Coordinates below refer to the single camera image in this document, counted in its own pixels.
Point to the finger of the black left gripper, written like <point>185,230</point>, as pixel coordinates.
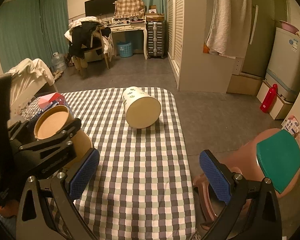
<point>65,134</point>
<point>22,132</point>

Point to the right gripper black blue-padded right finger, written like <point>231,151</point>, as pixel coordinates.
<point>263,220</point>

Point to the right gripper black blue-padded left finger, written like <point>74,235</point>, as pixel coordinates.
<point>34,219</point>

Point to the white printed paper cup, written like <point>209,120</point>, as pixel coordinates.
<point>141,109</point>

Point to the person's hand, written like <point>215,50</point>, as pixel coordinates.
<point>10,209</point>

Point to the clear plastic container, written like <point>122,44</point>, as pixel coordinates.
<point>32,111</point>

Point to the blue drink can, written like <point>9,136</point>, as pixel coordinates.
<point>54,103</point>

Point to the pink red box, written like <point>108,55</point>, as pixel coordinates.
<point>50,99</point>

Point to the bed with beige bedding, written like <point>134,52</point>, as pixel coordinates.
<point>28,77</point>

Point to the brown stool green cushion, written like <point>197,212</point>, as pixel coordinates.
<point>274,154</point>

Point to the large water jug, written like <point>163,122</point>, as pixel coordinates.
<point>58,62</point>

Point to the checkered tablecloth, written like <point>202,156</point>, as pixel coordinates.
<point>142,188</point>

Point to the chair piled with clothes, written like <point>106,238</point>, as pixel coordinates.
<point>88,34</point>

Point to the blue laundry basket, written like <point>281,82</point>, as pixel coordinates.
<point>125,49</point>

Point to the teal curtain left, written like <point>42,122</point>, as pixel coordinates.
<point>32,29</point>

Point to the red water bottle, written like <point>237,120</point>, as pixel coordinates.
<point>269,98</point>

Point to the white desk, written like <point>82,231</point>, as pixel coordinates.
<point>133,26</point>

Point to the black monitor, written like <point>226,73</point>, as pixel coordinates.
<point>99,7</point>

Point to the dark ribbed suitcase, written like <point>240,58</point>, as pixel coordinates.
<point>156,39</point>

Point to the plaid blanket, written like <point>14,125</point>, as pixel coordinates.
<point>129,9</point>

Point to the brown cardboard box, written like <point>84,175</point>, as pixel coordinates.
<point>154,17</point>

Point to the white louvered wardrobe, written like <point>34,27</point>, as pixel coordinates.
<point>188,22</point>

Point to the hanging beige towel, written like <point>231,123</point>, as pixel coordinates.
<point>230,27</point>

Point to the pink basin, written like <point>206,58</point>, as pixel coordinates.
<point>288,27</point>

